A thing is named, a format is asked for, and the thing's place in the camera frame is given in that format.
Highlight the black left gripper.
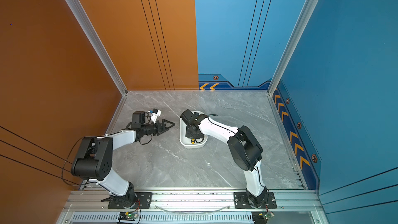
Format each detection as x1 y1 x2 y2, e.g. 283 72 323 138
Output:
141 120 175 136

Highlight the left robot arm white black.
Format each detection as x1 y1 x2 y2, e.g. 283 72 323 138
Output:
70 110 175 209

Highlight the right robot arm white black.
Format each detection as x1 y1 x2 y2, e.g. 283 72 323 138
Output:
180 110 268 208

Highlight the white plastic bin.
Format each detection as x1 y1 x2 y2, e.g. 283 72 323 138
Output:
179 110 208 149

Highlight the left green circuit board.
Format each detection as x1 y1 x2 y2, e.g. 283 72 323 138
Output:
117 212 139 224

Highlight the green circuit board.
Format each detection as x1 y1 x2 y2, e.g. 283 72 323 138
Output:
117 212 139 224
251 212 275 224

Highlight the right green circuit board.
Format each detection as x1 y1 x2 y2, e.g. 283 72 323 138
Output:
251 212 275 224

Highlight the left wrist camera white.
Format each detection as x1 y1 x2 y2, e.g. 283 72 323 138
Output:
149 108 162 123

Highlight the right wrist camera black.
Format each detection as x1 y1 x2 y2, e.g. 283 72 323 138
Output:
180 110 200 127

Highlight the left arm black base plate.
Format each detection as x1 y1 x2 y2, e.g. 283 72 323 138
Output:
102 192 153 210

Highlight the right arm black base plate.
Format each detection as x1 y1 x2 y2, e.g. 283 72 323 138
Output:
233 190 277 209

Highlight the left aluminium corner post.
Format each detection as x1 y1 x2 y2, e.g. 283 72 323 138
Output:
65 0 128 96

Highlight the aluminium corner post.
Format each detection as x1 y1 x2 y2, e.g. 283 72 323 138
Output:
267 0 319 96
65 0 128 96

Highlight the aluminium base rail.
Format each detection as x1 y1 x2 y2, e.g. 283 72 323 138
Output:
57 188 329 224

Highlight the right aluminium corner post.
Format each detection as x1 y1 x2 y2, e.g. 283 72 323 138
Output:
267 0 319 96

